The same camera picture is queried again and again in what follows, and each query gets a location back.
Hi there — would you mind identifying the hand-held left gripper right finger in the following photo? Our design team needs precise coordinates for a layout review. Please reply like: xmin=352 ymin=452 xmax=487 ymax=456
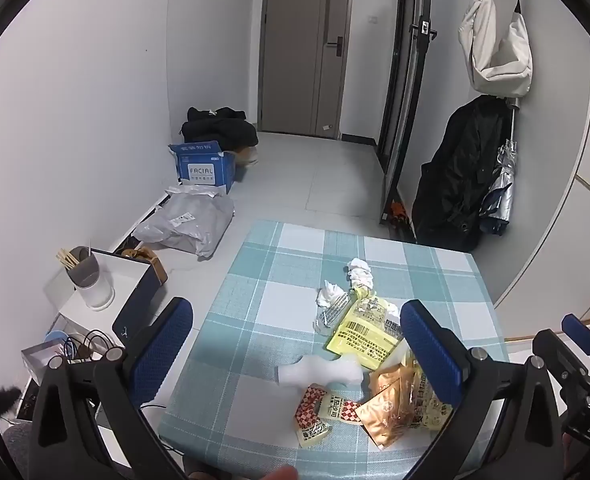
xmin=399 ymin=299 xmax=566 ymax=480

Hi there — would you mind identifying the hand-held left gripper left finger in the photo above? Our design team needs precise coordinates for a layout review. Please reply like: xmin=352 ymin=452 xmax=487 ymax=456
xmin=29 ymin=296 xmax=194 ymax=480

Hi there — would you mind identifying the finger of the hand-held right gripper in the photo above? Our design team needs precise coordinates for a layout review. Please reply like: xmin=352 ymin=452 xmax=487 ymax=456
xmin=561 ymin=313 xmax=590 ymax=366
xmin=533 ymin=328 xmax=590 ymax=399

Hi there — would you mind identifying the brown foil snack packet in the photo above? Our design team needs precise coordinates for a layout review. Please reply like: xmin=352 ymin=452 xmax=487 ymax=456
xmin=367 ymin=360 xmax=426 ymax=406
xmin=354 ymin=390 xmax=446 ymax=451

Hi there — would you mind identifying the white shoulder bag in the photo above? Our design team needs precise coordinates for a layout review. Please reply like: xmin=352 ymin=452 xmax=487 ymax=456
xmin=470 ymin=12 xmax=533 ymax=98

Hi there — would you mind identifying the navy shoe box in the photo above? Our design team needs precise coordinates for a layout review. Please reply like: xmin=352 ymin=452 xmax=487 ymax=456
xmin=92 ymin=249 xmax=169 ymax=348

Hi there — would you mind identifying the yellow barcode snack packet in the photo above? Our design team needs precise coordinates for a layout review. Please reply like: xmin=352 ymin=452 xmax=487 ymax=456
xmin=325 ymin=305 xmax=406 ymax=372

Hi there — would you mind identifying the yellow clear noodle packet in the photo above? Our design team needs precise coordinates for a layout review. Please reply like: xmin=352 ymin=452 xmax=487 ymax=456
xmin=350 ymin=287 xmax=402 ymax=333

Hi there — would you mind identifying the white translucent container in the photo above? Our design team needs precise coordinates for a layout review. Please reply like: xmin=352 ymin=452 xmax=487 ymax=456
xmin=75 ymin=270 xmax=115 ymax=311

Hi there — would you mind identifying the white side table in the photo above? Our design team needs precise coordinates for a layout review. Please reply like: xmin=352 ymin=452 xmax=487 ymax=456
xmin=45 ymin=270 xmax=126 ymax=356

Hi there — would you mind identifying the clear plastic wrapper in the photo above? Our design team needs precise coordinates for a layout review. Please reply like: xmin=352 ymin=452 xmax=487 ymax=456
xmin=312 ymin=292 xmax=356 ymax=336

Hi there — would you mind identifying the white foam strip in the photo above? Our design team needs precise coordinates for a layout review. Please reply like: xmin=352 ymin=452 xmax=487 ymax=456
xmin=275 ymin=352 xmax=366 ymax=388

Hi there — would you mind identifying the grey chopstick holder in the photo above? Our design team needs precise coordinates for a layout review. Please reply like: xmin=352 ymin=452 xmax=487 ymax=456
xmin=68 ymin=246 xmax=101 ymax=291

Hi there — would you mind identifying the red checked snack wrapper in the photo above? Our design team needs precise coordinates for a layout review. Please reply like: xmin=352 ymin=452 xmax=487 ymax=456
xmin=295 ymin=420 xmax=333 ymax=450
xmin=295 ymin=382 xmax=371 ymax=426

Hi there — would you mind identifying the teal checked tablecloth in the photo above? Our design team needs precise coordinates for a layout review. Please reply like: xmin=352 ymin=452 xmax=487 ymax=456
xmin=157 ymin=220 xmax=508 ymax=480

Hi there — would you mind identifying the clear acrylic box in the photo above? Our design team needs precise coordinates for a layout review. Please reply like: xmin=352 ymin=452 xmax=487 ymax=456
xmin=21 ymin=342 xmax=68 ymax=386

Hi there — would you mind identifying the grey plastic mailer bag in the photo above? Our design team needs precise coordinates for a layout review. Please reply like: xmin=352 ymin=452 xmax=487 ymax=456
xmin=134 ymin=192 xmax=236 ymax=260

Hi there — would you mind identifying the silver folded umbrella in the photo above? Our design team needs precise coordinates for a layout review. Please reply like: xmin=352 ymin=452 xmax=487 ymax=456
xmin=479 ymin=105 xmax=520 ymax=236

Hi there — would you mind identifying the white plastic mailer bag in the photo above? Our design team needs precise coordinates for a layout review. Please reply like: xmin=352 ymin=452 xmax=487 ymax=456
xmin=165 ymin=183 xmax=226 ymax=199

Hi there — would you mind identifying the black bag on floor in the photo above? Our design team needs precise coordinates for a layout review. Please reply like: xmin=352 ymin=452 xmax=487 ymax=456
xmin=412 ymin=95 xmax=516 ymax=253

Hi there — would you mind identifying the person's grey trouser leg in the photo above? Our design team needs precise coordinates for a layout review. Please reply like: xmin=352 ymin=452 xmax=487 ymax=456
xmin=0 ymin=422 xmax=38 ymax=480

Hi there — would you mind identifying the blue cardboard box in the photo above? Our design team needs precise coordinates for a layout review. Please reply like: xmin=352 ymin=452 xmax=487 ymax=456
xmin=168 ymin=140 xmax=238 ymax=195

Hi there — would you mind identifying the tan bag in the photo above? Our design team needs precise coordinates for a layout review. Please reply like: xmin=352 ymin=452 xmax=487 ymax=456
xmin=235 ymin=145 xmax=260 ymax=168

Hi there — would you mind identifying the black clothes pile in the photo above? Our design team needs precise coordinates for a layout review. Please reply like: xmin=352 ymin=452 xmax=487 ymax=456
xmin=181 ymin=106 xmax=259 ymax=153

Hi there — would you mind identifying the black framed glass door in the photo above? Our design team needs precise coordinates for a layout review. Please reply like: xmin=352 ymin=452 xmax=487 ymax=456
xmin=377 ymin=0 xmax=438 ymax=226

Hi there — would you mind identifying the grey door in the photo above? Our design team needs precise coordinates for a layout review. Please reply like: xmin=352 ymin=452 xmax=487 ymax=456
xmin=256 ymin=0 xmax=352 ymax=140

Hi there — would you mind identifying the cream sling bag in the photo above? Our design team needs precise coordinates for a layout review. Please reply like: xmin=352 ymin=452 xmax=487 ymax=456
xmin=459 ymin=0 xmax=496 ymax=77

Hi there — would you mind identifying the black cable bundle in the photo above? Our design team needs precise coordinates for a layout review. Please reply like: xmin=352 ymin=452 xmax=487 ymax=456
xmin=62 ymin=329 xmax=126 ymax=366

